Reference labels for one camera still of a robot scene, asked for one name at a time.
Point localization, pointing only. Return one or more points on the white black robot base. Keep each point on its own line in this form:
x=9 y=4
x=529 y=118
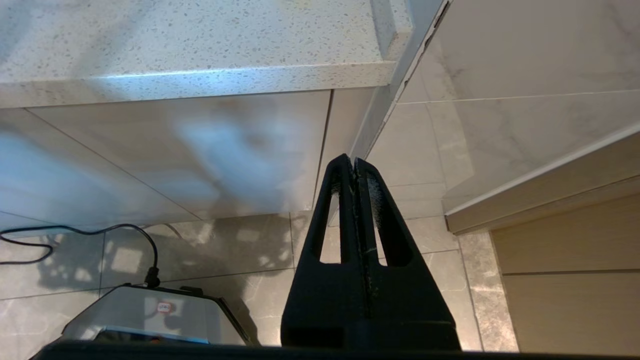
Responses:
x=150 y=315

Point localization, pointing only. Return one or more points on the white cabinet door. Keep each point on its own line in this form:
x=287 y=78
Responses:
x=60 y=190
x=225 y=150

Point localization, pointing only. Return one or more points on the brown wooden cabinet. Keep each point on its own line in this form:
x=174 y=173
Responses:
x=575 y=280

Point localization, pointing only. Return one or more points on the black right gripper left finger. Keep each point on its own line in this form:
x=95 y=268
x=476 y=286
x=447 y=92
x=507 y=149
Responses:
x=320 y=300

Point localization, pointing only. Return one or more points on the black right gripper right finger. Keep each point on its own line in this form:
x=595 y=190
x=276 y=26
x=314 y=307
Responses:
x=410 y=310

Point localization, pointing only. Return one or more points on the narrow white cabinet panel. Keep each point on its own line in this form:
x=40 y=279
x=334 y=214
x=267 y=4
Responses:
x=350 y=115

